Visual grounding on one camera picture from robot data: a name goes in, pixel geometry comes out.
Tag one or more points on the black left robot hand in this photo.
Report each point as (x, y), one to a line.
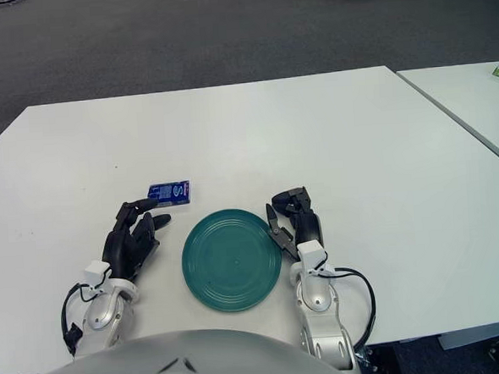
(120, 250)

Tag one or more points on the green ribbed plate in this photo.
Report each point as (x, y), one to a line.
(233, 260)

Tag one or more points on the white table frame beam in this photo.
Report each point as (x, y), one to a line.
(483, 339)

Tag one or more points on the blue gum pack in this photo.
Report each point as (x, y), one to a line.
(173, 192)

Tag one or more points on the grey robot torso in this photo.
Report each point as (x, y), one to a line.
(180, 369)

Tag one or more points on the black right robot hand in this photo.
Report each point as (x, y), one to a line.
(307, 230)

